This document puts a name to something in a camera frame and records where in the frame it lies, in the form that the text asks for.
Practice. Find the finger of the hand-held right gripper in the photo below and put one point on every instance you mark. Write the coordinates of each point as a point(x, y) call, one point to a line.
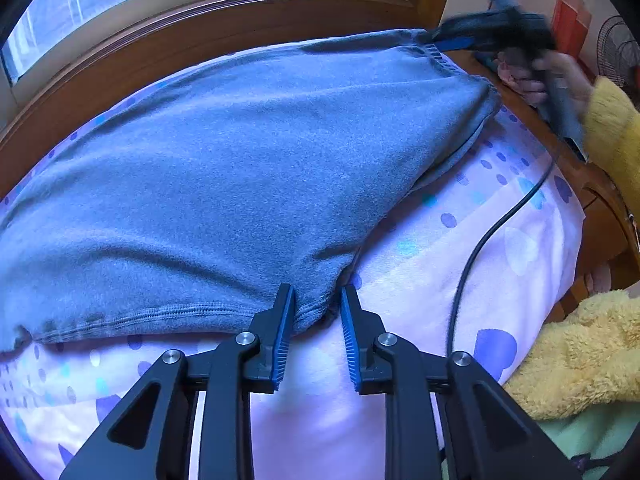
point(455, 44)
point(462, 24)

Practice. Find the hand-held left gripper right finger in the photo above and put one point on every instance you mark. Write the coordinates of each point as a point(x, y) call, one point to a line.
point(351, 345)

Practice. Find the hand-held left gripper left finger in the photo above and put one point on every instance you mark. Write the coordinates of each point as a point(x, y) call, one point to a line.
point(281, 345)

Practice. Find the grey fleece pants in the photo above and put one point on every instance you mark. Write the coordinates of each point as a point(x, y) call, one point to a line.
point(225, 160)

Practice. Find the person's right forearm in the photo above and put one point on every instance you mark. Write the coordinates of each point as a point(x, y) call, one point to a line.
point(612, 125)

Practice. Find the person's right hand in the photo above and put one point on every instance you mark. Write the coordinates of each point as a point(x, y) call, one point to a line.
point(570, 77)

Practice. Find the electric fan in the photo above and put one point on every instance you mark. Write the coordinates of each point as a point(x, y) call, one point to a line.
point(617, 52)

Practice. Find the yellow fluffy garment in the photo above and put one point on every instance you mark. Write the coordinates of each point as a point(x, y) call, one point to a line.
point(580, 355)

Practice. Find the green cloth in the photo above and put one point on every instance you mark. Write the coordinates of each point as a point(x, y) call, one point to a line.
point(595, 435)

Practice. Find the window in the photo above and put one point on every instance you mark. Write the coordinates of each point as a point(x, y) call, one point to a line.
point(150, 0)

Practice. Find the red wall hanging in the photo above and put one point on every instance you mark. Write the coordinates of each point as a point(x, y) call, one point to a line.
point(575, 20)

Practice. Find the wooden window frame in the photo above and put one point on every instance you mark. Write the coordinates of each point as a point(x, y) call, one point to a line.
point(250, 25)

